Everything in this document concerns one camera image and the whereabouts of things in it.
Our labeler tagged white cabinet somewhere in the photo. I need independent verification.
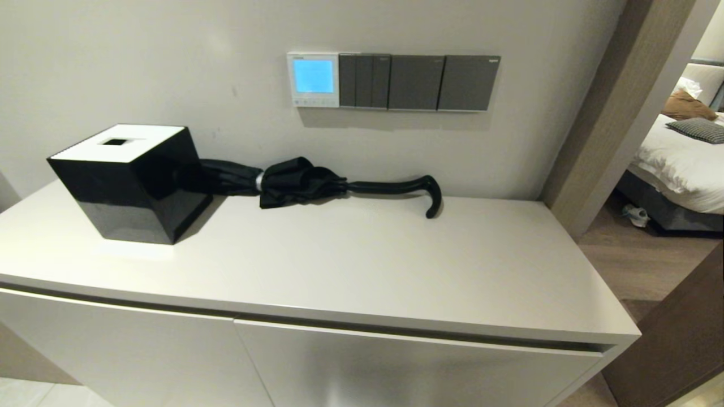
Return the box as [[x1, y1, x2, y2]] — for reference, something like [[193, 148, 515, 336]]
[[0, 180, 643, 407]]

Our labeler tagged bed with white duvet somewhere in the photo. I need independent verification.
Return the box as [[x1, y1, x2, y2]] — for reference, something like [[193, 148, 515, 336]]
[[615, 112, 724, 233]]

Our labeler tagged narrow white cabinet door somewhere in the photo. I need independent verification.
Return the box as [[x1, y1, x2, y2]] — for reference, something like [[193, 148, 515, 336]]
[[0, 288, 275, 407]]

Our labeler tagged brown pillow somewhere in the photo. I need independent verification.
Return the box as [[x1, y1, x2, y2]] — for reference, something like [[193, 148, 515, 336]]
[[662, 89, 719, 121]]

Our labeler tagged checkered pillow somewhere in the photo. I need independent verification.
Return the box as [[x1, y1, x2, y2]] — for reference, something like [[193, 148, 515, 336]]
[[666, 118, 724, 144]]

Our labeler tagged wide white cabinet door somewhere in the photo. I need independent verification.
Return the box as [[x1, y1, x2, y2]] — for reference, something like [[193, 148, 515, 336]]
[[234, 320, 604, 407]]

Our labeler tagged white wall thermostat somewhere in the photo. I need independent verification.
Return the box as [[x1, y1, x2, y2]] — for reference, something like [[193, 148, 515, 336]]
[[287, 53, 340, 108]]

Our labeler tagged black tissue box white top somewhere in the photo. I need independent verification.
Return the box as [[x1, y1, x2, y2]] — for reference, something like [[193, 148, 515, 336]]
[[46, 124, 213, 245]]

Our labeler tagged white pillow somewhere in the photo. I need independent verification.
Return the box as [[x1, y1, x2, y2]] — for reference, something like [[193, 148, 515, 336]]
[[674, 76, 704, 100]]

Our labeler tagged shoe on floor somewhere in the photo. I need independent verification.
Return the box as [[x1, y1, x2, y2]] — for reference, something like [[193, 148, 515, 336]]
[[622, 203, 650, 228]]

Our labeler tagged grey wall switch with logo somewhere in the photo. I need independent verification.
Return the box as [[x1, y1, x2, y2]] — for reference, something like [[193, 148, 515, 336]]
[[438, 55, 502, 112]]

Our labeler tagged wooden door frame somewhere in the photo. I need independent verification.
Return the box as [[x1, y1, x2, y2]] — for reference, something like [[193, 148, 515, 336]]
[[540, 0, 722, 238]]

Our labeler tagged plain grey wall switch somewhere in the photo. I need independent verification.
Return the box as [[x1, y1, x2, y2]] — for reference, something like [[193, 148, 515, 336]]
[[389, 55, 446, 111]]

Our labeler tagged dark wooden door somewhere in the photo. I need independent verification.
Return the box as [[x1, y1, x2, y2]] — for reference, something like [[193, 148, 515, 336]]
[[601, 240, 724, 407]]

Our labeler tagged grey triple wall switch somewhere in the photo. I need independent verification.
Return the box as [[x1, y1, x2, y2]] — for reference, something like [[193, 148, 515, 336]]
[[339, 54, 392, 109]]

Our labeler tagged black folded umbrella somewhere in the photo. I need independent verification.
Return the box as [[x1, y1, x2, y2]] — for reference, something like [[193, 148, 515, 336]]
[[199, 157, 443, 219]]

